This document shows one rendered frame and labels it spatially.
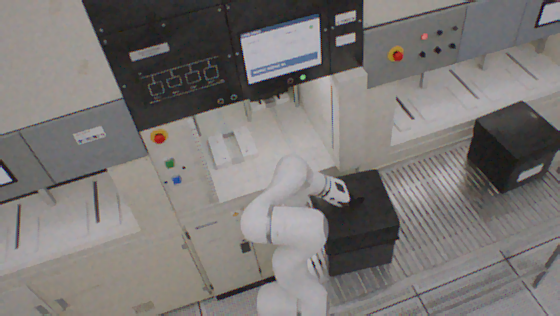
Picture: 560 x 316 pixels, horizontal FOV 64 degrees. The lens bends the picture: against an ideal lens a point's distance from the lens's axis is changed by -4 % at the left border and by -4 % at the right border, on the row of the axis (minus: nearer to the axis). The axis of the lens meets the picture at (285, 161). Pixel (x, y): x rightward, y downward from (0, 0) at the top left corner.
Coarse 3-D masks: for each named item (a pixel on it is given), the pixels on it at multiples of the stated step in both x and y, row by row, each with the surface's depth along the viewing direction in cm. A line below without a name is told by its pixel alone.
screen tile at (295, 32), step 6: (288, 30) 158; (294, 30) 159; (300, 30) 159; (306, 30) 160; (312, 30) 161; (288, 36) 160; (294, 36) 160; (300, 36) 161; (312, 36) 163; (306, 42) 164; (312, 42) 165; (288, 48) 163; (294, 48) 164; (300, 48) 165; (306, 48) 166; (312, 48) 166; (288, 54) 165; (294, 54) 166
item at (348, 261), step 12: (324, 252) 191; (348, 252) 180; (360, 252) 182; (372, 252) 184; (384, 252) 186; (336, 264) 185; (348, 264) 187; (360, 264) 189; (372, 264) 191; (384, 264) 193
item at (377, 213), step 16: (352, 176) 189; (368, 176) 188; (352, 192) 183; (368, 192) 182; (384, 192) 182; (320, 208) 180; (336, 208) 179; (352, 208) 178; (368, 208) 177; (384, 208) 177; (336, 224) 174; (352, 224) 173; (368, 224) 173; (384, 224) 172; (336, 240) 171; (352, 240) 173; (368, 240) 175; (384, 240) 178
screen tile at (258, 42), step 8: (248, 40) 155; (256, 40) 156; (264, 40) 157; (272, 40) 159; (248, 48) 158; (256, 48) 159; (272, 48) 161; (280, 48) 162; (248, 56) 160; (256, 56) 161; (264, 56) 162; (272, 56) 163; (280, 56) 164; (256, 64) 163
